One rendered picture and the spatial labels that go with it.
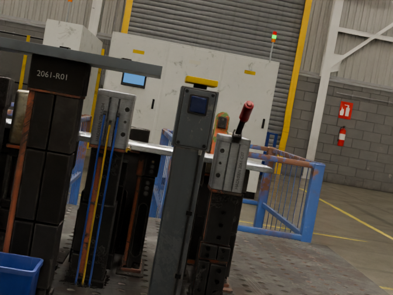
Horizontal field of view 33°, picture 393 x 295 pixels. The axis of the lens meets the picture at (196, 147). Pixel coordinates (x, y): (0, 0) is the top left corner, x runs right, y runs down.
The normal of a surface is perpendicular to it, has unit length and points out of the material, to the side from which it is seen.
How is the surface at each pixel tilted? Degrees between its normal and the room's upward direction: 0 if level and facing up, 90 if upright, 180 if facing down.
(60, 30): 90
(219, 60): 90
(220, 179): 90
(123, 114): 90
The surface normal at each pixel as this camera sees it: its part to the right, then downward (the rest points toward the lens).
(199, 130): 0.06, 0.07
